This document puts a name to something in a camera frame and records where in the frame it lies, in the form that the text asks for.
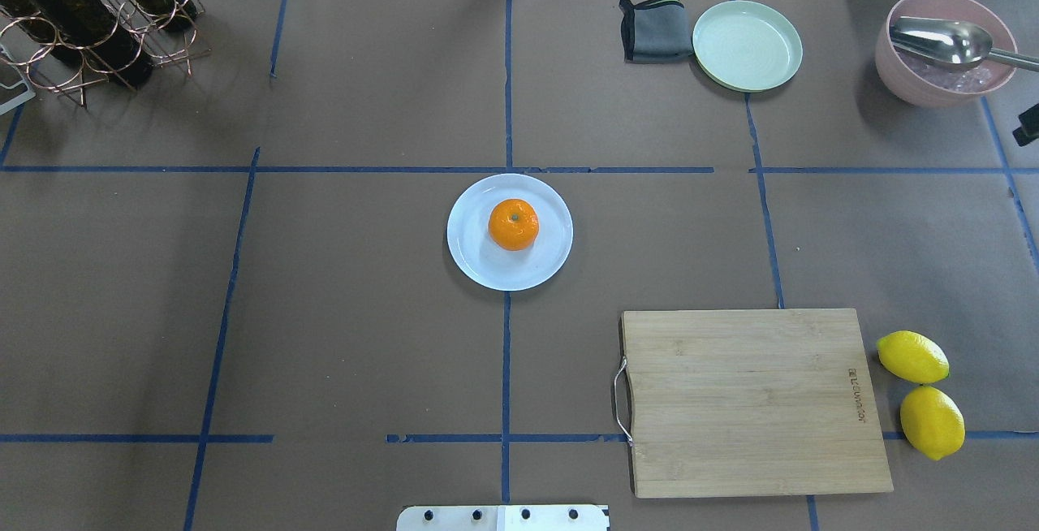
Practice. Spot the orange fruit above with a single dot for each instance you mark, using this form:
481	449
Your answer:
514	224

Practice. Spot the white round plate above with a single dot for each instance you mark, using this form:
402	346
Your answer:
487	263

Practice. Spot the light green round plate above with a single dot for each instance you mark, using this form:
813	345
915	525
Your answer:
747	46

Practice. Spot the grey folded cloth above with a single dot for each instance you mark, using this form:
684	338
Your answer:
655	31

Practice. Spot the bamboo cutting board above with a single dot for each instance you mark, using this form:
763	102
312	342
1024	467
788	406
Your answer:
748	403

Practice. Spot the upper yellow lemon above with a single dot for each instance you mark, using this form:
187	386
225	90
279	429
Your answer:
913	357

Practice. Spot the yellow lemon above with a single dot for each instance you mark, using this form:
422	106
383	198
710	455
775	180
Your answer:
913	357
932	422

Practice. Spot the pink bowl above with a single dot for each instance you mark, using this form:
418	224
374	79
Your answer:
902	81

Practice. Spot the lower yellow lemon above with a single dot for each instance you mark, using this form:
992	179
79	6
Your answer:
932	422

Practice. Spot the metal scoop spoon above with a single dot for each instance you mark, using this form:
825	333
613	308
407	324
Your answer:
953	44

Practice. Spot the black device at right edge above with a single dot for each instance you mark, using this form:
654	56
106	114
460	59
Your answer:
1028	127

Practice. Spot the left dark wine bottle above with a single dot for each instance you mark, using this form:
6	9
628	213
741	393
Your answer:
107	46

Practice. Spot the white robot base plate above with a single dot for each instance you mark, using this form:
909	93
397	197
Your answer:
505	517

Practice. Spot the copper wire bottle rack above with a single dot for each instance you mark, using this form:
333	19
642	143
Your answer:
66	47

